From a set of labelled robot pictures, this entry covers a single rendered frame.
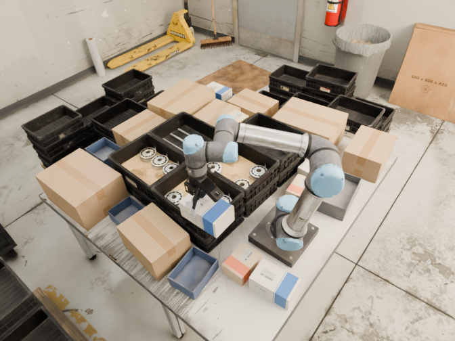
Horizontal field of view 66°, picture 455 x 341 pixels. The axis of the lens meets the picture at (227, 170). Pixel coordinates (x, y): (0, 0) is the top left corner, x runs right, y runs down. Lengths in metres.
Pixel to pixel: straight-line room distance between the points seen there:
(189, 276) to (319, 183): 0.82
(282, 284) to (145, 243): 0.65
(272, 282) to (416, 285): 1.35
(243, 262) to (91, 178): 0.96
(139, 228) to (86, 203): 0.35
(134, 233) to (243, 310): 0.62
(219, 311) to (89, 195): 0.89
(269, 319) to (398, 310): 1.16
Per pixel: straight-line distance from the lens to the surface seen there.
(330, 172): 1.26
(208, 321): 1.66
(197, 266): 1.79
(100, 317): 2.61
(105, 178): 2.04
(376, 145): 2.26
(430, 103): 4.28
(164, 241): 1.71
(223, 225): 1.44
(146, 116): 2.51
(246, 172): 2.01
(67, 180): 2.12
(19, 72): 4.83
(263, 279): 1.64
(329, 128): 2.26
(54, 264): 2.97
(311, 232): 1.86
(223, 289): 1.72
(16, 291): 2.32
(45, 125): 3.45
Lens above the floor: 2.22
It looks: 43 degrees down
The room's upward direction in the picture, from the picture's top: 4 degrees counter-clockwise
